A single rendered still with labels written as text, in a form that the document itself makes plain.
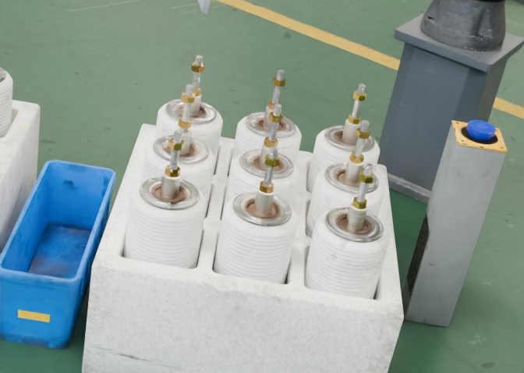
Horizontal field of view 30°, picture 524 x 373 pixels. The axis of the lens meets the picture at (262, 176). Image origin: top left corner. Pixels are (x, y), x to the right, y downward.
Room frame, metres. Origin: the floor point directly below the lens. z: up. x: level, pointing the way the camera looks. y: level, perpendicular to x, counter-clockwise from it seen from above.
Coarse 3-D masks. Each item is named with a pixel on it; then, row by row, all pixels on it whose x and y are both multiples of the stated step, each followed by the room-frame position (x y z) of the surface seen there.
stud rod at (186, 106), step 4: (188, 84) 1.17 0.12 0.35; (188, 88) 1.16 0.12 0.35; (192, 88) 1.16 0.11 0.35; (188, 92) 1.16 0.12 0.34; (192, 92) 1.16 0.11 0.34; (188, 96) 1.16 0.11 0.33; (184, 104) 1.16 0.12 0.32; (188, 104) 1.16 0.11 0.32; (184, 108) 1.16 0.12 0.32; (188, 108) 1.16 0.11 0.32; (184, 112) 1.16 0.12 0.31; (188, 112) 1.16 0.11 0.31; (184, 116) 1.16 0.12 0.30; (188, 116) 1.16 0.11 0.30; (184, 120) 1.16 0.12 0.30; (188, 120) 1.16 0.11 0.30; (184, 132) 1.16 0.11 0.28
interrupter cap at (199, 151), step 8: (168, 136) 1.19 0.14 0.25; (160, 144) 1.16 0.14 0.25; (192, 144) 1.18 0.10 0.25; (200, 144) 1.18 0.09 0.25; (160, 152) 1.14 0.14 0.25; (168, 152) 1.15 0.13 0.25; (192, 152) 1.16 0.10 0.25; (200, 152) 1.16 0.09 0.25; (208, 152) 1.16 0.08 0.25; (168, 160) 1.13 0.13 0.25; (184, 160) 1.13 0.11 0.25; (192, 160) 1.13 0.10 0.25; (200, 160) 1.14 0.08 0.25
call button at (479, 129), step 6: (474, 120) 1.27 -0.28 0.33; (480, 120) 1.27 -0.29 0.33; (468, 126) 1.25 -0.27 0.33; (474, 126) 1.25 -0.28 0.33; (480, 126) 1.25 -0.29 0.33; (486, 126) 1.25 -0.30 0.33; (492, 126) 1.26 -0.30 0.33; (468, 132) 1.26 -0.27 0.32; (474, 132) 1.24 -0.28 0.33; (480, 132) 1.24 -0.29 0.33; (486, 132) 1.24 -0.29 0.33; (492, 132) 1.24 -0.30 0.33; (480, 138) 1.24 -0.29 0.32; (486, 138) 1.24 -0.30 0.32
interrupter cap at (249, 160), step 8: (248, 152) 1.19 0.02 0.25; (256, 152) 1.19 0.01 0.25; (240, 160) 1.16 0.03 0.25; (248, 160) 1.17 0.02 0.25; (256, 160) 1.18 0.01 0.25; (280, 160) 1.18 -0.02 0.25; (288, 160) 1.19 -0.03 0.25; (248, 168) 1.14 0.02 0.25; (256, 168) 1.15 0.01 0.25; (280, 168) 1.16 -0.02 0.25; (288, 168) 1.17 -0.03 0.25; (280, 176) 1.14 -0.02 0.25
